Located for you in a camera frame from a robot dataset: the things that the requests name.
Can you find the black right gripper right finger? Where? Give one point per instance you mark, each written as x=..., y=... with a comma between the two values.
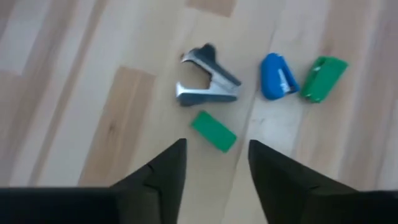
x=276, y=183

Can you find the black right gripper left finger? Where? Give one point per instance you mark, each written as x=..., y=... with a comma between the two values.
x=168, y=177

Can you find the green mini stapler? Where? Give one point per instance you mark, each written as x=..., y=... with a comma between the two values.
x=214, y=132
x=325, y=77

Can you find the blue mini stapler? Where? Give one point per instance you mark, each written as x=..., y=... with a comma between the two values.
x=273, y=81

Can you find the black staple remover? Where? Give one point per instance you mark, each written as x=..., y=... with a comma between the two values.
x=224, y=85

